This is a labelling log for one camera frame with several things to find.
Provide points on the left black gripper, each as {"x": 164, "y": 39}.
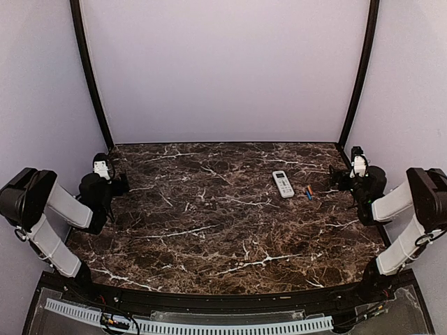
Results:
{"x": 119, "y": 190}

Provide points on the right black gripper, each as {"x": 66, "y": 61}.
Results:
{"x": 334, "y": 178}

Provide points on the white remote control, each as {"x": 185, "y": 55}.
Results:
{"x": 283, "y": 184}

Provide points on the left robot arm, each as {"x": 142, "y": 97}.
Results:
{"x": 26, "y": 198}

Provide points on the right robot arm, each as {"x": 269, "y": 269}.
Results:
{"x": 418, "y": 203}

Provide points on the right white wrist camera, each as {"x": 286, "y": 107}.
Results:
{"x": 359, "y": 162}

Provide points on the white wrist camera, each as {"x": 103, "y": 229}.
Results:
{"x": 359, "y": 162}
{"x": 102, "y": 166}

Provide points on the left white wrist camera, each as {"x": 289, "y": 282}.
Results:
{"x": 102, "y": 166}

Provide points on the black front rail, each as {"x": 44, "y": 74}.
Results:
{"x": 339, "y": 300}

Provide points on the white slotted cable duct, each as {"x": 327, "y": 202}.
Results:
{"x": 184, "y": 323}

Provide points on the left black frame post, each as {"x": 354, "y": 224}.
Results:
{"x": 88, "y": 70}

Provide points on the black frame post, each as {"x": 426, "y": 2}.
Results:
{"x": 361, "y": 75}
{"x": 88, "y": 70}

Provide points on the right black frame post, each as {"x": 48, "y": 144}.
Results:
{"x": 361, "y": 75}

